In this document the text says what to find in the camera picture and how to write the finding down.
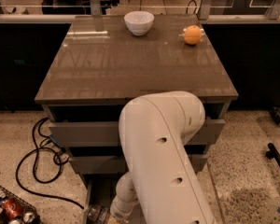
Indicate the top grey drawer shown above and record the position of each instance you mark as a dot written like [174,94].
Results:
[97,125]

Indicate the clear plastic water bottle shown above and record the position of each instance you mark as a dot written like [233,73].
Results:
[98,214]

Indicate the person in background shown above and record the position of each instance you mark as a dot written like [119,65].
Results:
[65,7]

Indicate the silver can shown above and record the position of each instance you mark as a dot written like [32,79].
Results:
[15,221]
[28,217]

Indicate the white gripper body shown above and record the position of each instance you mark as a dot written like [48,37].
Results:
[118,209]

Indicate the middle grey drawer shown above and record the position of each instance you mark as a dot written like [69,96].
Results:
[110,160]

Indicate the red soda can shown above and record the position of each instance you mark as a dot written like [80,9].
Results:
[12,208]

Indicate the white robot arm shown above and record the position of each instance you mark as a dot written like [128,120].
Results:
[153,131]

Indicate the grey drawer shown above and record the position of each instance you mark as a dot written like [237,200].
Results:
[97,125]
[110,160]
[99,193]

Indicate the black metal bar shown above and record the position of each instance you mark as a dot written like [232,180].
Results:
[273,153]

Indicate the orange fruit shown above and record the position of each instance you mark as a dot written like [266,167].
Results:
[192,35]

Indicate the black wire basket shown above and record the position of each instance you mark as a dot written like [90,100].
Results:
[6,194]

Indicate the white ceramic bowl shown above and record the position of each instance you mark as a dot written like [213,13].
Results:
[139,22]

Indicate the grey drawer cabinet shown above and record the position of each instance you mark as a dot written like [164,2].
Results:
[100,62]

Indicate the bottom grey drawer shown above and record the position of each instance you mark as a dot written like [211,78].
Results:
[99,193]

